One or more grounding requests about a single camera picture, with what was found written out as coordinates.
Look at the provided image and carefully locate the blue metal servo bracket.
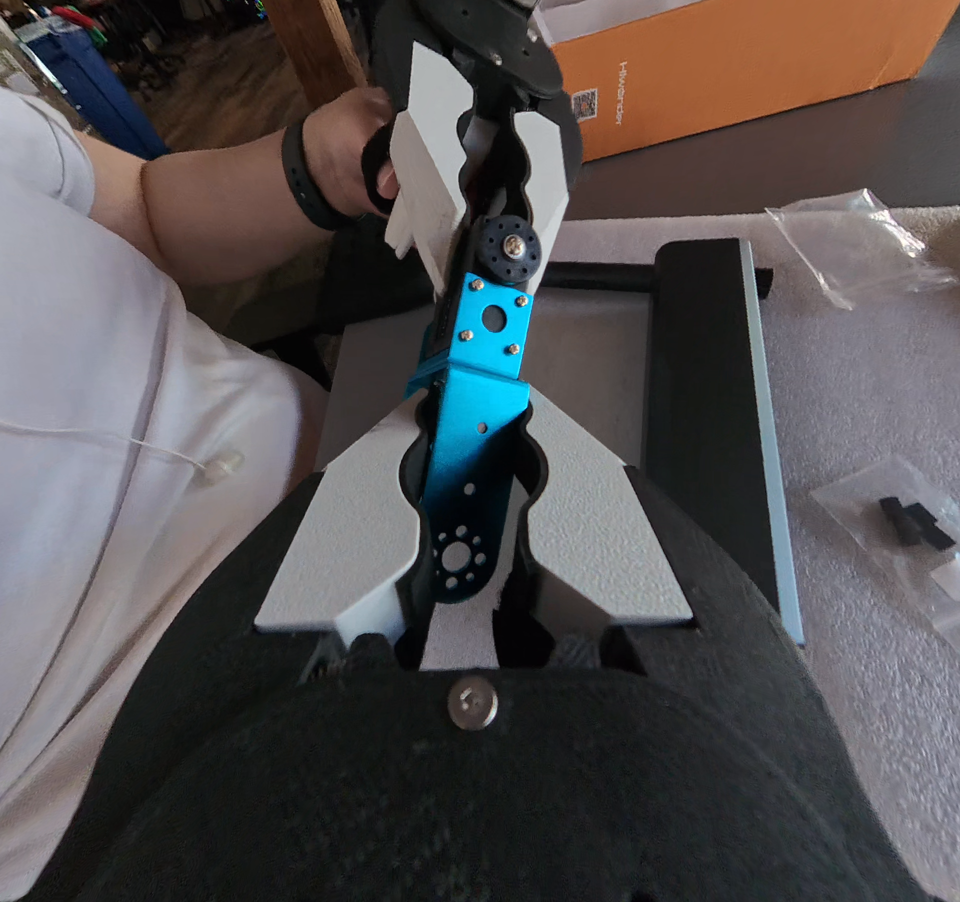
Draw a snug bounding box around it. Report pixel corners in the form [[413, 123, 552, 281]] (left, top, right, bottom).
[[405, 272, 535, 607]]

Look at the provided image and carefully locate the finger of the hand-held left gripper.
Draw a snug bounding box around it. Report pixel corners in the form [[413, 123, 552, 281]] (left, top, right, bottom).
[[384, 41, 483, 302], [513, 110, 577, 297]]

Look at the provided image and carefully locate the thick wooden post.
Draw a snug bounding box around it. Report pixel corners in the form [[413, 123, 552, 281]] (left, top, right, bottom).
[[232, 0, 369, 112]]

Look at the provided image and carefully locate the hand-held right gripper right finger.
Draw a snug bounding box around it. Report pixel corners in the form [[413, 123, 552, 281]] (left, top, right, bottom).
[[517, 395, 695, 629]]

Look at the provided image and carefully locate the blue bin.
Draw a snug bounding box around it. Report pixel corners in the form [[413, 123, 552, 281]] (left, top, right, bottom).
[[26, 24, 170, 161]]

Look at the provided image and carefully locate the thin white cord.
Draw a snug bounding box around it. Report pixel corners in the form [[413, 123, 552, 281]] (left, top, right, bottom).
[[0, 418, 245, 487]]

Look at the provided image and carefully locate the clear bag with black parts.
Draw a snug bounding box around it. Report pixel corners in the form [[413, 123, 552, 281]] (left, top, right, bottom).
[[810, 455, 960, 656]]

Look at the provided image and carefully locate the orange cardboard box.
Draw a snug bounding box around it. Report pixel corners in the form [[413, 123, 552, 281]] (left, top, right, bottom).
[[536, 0, 950, 162]]

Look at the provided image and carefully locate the black wristband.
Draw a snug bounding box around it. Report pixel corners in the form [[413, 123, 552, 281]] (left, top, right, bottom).
[[281, 118, 357, 232]]

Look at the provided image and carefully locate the person's left hand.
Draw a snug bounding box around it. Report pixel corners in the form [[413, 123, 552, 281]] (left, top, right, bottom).
[[303, 86, 399, 217]]

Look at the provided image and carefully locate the empty clear plastic bag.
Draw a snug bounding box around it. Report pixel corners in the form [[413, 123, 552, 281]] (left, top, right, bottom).
[[765, 188, 957, 311]]

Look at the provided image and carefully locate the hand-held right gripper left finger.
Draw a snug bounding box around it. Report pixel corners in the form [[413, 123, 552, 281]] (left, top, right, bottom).
[[255, 395, 434, 646]]

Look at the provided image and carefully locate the black servo motor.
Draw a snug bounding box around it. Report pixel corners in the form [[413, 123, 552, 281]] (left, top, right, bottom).
[[431, 182, 545, 341]]

